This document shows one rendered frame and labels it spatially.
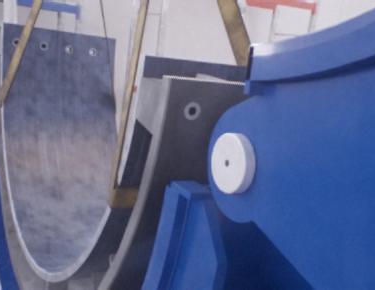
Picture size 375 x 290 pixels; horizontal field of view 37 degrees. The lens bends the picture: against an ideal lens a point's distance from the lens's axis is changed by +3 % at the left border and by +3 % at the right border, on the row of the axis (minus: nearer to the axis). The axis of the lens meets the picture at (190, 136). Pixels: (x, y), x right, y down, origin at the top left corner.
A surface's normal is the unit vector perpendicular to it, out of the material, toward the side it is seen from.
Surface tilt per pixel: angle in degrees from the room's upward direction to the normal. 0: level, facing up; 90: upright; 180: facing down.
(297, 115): 90
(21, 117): 55
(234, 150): 90
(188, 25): 90
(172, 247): 101
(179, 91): 94
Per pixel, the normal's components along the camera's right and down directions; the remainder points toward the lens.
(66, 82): 0.48, -0.05
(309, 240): -0.87, -0.03
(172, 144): 0.44, 0.39
